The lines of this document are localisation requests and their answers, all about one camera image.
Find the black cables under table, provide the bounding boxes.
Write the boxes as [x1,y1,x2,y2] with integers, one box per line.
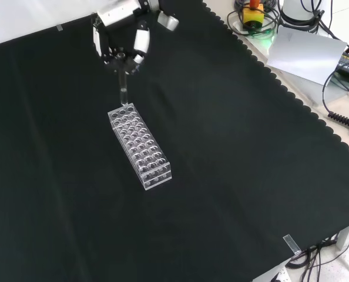
[285,239,341,282]

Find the clear glass test tube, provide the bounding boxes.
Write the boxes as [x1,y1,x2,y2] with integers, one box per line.
[118,52,129,107]

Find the long clear tape strip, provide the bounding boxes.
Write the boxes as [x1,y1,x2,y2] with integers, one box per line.
[283,234,302,255]

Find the yellow stop button box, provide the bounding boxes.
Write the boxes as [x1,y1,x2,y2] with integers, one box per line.
[241,0,265,31]

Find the white cylindrical base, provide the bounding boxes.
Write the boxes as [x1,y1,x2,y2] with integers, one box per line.
[279,0,322,29]

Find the black bench cloth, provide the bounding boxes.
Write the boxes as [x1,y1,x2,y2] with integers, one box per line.
[0,0,349,282]

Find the black cable with ribbed sleeve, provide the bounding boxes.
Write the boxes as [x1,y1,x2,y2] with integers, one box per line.
[322,69,349,136]

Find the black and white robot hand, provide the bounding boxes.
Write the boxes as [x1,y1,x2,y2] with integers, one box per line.
[91,0,180,77]

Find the clear acrylic test tube rack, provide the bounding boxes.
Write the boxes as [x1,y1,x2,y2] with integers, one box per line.
[107,102,173,192]

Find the pale grey board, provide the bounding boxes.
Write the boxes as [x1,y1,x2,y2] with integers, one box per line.
[266,27,348,86]

